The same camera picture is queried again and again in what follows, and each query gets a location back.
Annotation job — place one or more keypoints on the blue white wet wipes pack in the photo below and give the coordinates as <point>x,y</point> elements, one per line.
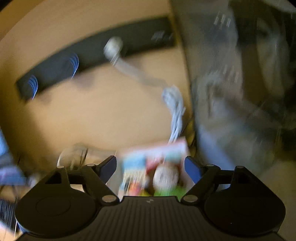
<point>134,175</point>

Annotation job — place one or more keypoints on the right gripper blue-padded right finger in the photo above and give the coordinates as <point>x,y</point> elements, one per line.
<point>204,178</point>

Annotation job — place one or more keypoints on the black keyboard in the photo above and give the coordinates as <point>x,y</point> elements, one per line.
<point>7,212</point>

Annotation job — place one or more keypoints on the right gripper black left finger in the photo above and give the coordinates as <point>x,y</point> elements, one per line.
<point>95,180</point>

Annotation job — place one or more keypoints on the pink cardboard box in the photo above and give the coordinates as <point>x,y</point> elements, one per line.
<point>155,154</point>

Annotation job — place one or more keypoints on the crochet doll with red hat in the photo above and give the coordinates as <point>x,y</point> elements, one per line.
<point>165,180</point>

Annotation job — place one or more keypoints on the computer monitor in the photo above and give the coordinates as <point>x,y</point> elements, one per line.
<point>11,174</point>

